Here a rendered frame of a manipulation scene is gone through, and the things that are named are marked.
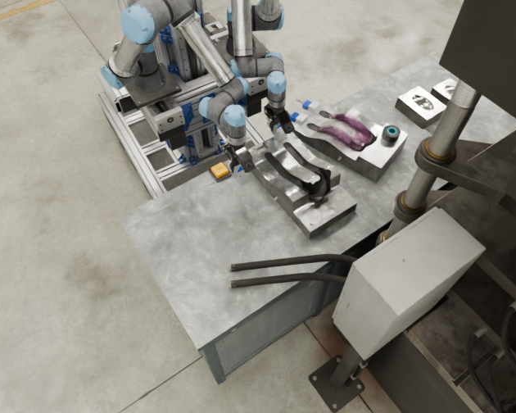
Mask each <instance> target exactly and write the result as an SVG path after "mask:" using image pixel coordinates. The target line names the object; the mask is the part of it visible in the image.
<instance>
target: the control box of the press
mask: <svg viewBox="0 0 516 413"><path fill-rule="evenodd" d="M485 250H486V248H485V247H484V246H483V245H481V244H480V242H479V241H477V240H476V239H475V238H474V237H473V236H472V235H471V234H470V233H469V232H468V231H466V230H465V229H464V228H463V227H462V226H461V225H460V224H458V223H457V222H456V221H455V220H454V219H453V218H452V217H451V216H449V215H448V214H447V213H446V212H445V211H444V210H443V209H441V208H440V209H438V208H437V207H436V206H435V207H434V208H433V209H431V210H430V211H428V212H427V213H425V214H424V215H422V216H420V217H419V218H418V219H417V220H415V221H414V222H412V223H411V224H409V225H407V226H406V227H404V228H403V229H402V230H400V231H399V232H398V233H396V234H394V235H393V236H391V237H390V238H389V239H387V240H386V241H384V242H383V243H381V244H380V245H378V246H377V247H376V248H374V249H373V250H371V251H370V252H368V253H366V254H365V255H363V256H362V257H361V258H360V259H358V260H357V261H355V262H353V263H352V266H351V269H350V272H349V274H348V276H347V278H346V282H345V284H344V287H343V289H342V293H341V295H340V297H339V300H338V302H337V305H336V308H335V311H334V312H333V316H332V318H333V319H334V321H333V323H334V324H335V325H336V326H337V327H338V328H339V329H340V331H341V332H342V333H343V335H344V336H345V337H346V339H347V340H348V341H349V342H350V346H349V347H348V348H347V350H346V353H345V354H344V356H343V357H342V356H341V355H340V354H337V355H336V356H334V357H333V358H332V359H330V360H329V361H327V362H326V363H325V364H323V365H322V366H321V367H319V368H318V369H317V370H316V371H315V372H313V373H312V374H310V375H309V381H310V382H311V383H312V385H313V386H314V388H315V389H316V391H317V392H318V394H319V395H320V396H321V397H322V399H323V400H324V402H325V403H326V405H327V406H328V408H329V409H330V411H331V412H332V413H337V412H338V411H339V410H341V409H342V408H343V407H344V406H345V405H346V404H348V403H349V402H350V401H352V400H353V399H354V398H355V397H357V396H358V395H359V394H360V393H362V392H363V391H364V390H365V386H364V384H363V383H362V382H361V381H360V379H359V378H358V374H359V373H360V372H361V371H362V369H363V368H364V367H366V366H367V364H368V361H369V360H370V358H371V357H372V356H373V354H374V353H375V352H376V351H378V350H379V349H380V348H381V347H383V346H384V345H386V344H387V343H388V342H390V341H391V340H392V339H393V338H394V337H395V336H397V335H398V334H399V333H401V332H402V331H403V330H405V329H406V328H407V327H409V326H410V325H411V324H413V323H414V322H415V321H416V320H417V319H419V318H420V317H421V316H422V315H424V314H425V313H427V312H428V311H429V310H431V309H432V308H433V307H434V306H435V305H436V304H437V303H438V302H439V301H440V300H441V298H442V297H443V296H444V295H445V294H446V293H447V292H448V291H449V290H450V288H451V287H452V286H453V285H454V284H455V283H456V282H457V281H458V279H459V278H460V277H461V276H462V275H463V274H464V273H465V272H466V271H467V269H468V268H469V267H470V266H471V265H472V264H473V263H474V262H475V261H476V260H477V259H478V258H479V257H480V256H481V255H482V254H483V252H484V251H485ZM358 365H360V366H359V367H358V368H357V370H356V371H355V372H354V370H355V369H356V367H357V366H358Z"/></svg>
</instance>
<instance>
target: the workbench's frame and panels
mask: <svg viewBox="0 0 516 413"><path fill-rule="evenodd" d="M457 187H459V186H458V185H455V184H453V183H450V182H449V183H447V184H445V185H444V186H442V187H441V188H439V189H438V190H440V191H452V190H454V189H455V188H457ZM391 223H392V220H391V221H390V222H388V223H387V224H385V225H384V226H383V227H381V228H380V229H378V230H376V231H375V232H373V233H372V234H370V235H369V236H368V237H366V238H364V239H363V240H361V241H360V242H358V243H357V244H356V245H354V246H353V247H351V248H349V249H348V250H346V251H345V252H343V253H342V254H341V255H346V256H352V257H355V258H357V259H360V258H361V257H362V256H363V255H365V254H366V253H368V252H370V251H371V250H373V249H374V248H376V245H375V244H376V241H377V239H378V236H379V235H380V233H381V232H382V231H383V230H385V229H389V227H390V225H391ZM351 266H352V265H350V264H347V263H343V262H337V261H330V262H329V263H327V264H326V265H324V266H322V267H321V268H319V269H318V270H316V271H315V272H314V273H324V274H331V275H339V276H343V277H347V276H348V274H349V272H350V269H351ZM343 287H344V285H343V284H336V283H332V282H326V281H317V280H303V281H300V282H299V283H297V284H295V285H294V286H292V287H291V288H289V289H288V290H287V291H285V292H284V293H282V294H280V295H279V296H277V297H276V298H275V299H273V300H272V301H270V302H268V303H267V304H265V305H264V306H262V307H261V308H260V309H258V310H257V311H255V312H253V313H252V314H250V315H249V316H248V317H246V318H245V319H243V320H241V321H240V322H238V323H237V324H235V325H234V326H233V327H231V328H230V329H228V330H226V331H225V332H223V333H222V334H221V335H219V336H218V337H216V338H214V339H213V340H211V341H210V342H208V343H207V344H206V345H204V346H203V347H201V348H199V349H198V351H199V352H200V353H201V354H202V356H203V357H204V359H205V361H206V363H207V365H208V366H209V368H210V371H211V373H212V374H213V377H214V379H215V381H216V383H217V384H221V383H223V382H224V381H225V380H226V378H225V376H227V375H228V374H230V373H231V372H233V371H234V370H236V369H237V368H238V367H239V366H241V365H243V364H244V363H246V362H247V361H249V360H250V359H251V358H252V357H254V356H255V355H257V354H258V353H260V352H261V351H263V350H264V349H266V348H267V347H268V346H269V345H271V344H272V343H274V342H275V341H277V340H278V339H280V338H281V337H282V336H283V335H285V334H287V333H288V332H289V331H291V330H292V329H294V328H296V327H297V326H298V325H299V324H301V323H302V322H304V321H305V320H307V319H308V318H310V317H311V316H313V317H316V316H317V315H318V314H319V313H320V312H321V309H322V308H324V307H325V306H327V305H328V304H329V303H330V302H332V301H333V300H335V299H336V298H338V297H340V295H341V293H342V289H343Z"/></svg>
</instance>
